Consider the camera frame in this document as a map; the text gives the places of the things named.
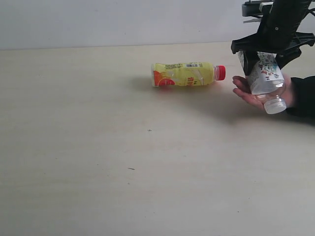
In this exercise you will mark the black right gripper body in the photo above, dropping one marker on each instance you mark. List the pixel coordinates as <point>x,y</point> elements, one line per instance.
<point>277,31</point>

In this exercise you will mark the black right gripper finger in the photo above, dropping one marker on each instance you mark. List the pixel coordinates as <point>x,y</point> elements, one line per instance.
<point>287,56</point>
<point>250,60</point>

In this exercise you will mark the clear bottle floral white label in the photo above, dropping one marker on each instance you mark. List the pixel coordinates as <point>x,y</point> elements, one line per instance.
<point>267,83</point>

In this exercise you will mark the yellow juice bottle red cap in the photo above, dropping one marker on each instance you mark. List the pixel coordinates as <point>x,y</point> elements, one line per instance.
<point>186,74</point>

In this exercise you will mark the black sleeved forearm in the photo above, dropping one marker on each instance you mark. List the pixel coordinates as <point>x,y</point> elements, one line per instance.
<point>303,97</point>

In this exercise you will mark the open bare human hand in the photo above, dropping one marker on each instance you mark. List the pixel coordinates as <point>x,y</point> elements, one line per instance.
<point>243,91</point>

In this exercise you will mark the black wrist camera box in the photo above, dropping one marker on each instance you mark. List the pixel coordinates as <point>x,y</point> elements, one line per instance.
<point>256,9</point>

